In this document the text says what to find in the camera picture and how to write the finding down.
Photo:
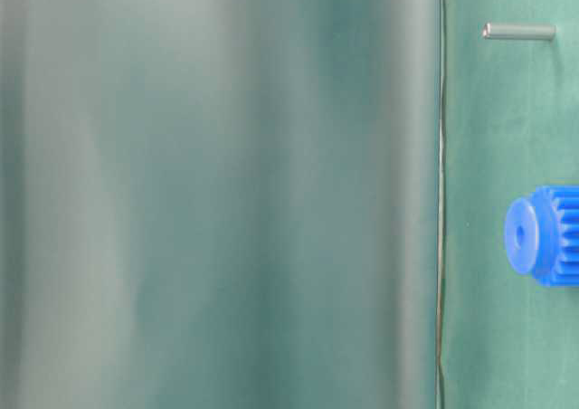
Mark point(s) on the silver metal shaft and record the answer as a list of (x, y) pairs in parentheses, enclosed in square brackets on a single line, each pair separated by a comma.
[(519, 32)]

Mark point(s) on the small blue plastic gear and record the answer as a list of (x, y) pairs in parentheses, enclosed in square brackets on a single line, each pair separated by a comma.
[(541, 235)]

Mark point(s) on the green table mat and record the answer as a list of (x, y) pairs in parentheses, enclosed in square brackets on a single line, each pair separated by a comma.
[(511, 125)]

